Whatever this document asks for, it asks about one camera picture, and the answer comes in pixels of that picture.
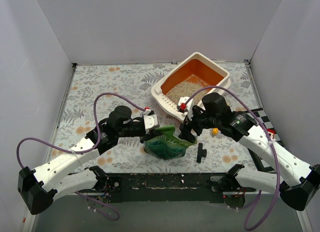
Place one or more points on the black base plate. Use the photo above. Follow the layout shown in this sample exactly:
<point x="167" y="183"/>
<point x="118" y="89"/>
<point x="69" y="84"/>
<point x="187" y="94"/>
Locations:
<point x="162" y="187"/>

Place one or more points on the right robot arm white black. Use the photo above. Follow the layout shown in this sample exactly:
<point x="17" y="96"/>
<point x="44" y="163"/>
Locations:
<point x="294" y="180"/>

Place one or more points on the green litter bag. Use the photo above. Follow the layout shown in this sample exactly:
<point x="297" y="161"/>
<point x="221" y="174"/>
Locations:
<point x="168" y="145"/>

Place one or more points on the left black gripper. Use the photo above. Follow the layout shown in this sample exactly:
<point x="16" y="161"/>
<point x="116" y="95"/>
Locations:
<point x="145" y="134"/>

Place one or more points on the red white small block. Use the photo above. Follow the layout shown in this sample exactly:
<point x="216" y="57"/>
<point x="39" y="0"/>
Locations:
<point x="271" y="133"/>

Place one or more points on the checkerboard calibration board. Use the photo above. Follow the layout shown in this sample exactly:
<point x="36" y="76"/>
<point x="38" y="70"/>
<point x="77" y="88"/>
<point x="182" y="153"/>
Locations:
<point x="260" y="164"/>

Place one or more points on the floral table mat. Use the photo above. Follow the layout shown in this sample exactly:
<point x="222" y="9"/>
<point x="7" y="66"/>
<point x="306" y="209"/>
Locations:
<point x="113" y="85"/>

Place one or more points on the white orange litter box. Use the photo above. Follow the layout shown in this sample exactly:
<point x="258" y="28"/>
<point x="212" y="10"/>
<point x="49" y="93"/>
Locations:
<point x="192" y="74"/>

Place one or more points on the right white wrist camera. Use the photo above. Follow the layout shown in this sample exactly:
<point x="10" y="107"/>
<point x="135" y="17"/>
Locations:
<point x="185" y="106"/>

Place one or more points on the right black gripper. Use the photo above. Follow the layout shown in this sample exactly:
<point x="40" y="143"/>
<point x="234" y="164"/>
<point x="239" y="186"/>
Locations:
<point x="190" y="125"/>

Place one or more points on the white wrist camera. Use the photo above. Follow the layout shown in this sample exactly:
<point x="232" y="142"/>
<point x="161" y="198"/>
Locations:
<point x="185" y="106"/>
<point x="150" y="119"/>

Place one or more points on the black bag clip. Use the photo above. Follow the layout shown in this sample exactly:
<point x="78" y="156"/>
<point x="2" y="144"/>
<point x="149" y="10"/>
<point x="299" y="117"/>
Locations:
<point x="201" y="153"/>

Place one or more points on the yellow plastic scoop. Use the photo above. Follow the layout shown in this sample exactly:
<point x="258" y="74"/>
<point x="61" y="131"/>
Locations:
<point x="215" y="131"/>

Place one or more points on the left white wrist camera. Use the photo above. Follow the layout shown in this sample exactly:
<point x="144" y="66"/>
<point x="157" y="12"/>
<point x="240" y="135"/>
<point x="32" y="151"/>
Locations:
<point x="150" y="119"/>

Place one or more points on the cat litter granules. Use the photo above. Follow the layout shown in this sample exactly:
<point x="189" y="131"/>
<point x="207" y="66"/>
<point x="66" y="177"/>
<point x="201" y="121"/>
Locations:
<point x="186" y="88"/>

